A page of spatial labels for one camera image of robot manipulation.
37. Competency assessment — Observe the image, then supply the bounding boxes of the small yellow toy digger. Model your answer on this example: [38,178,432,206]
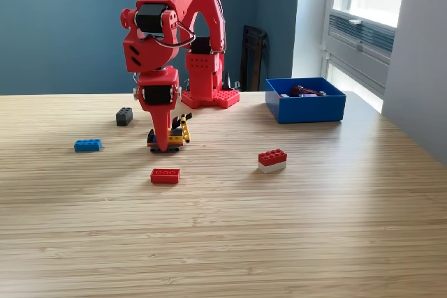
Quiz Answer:
[146,112,193,155]

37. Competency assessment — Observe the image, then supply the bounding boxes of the red building brick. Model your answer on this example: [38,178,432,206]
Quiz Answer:
[149,167,182,184]

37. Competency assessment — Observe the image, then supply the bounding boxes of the black building brick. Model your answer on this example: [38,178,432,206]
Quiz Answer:
[115,106,134,127]

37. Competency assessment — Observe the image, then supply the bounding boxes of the blue plastic bin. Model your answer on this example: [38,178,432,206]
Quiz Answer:
[264,77,346,124]

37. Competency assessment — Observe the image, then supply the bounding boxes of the blue flat building brick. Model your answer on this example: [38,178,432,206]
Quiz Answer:
[73,138,103,154]

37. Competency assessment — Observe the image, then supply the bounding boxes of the dark folded chair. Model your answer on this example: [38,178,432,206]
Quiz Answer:
[239,24,270,92]

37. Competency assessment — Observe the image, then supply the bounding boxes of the red on white brick stack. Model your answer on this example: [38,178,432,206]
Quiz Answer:
[258,149,288,174]

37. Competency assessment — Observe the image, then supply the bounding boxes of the grey window vent unit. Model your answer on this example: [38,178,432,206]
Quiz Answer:
[323,10,396,95]

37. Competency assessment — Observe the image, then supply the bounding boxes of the dark red toy car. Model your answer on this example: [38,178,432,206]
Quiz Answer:
[291,84,328,98]

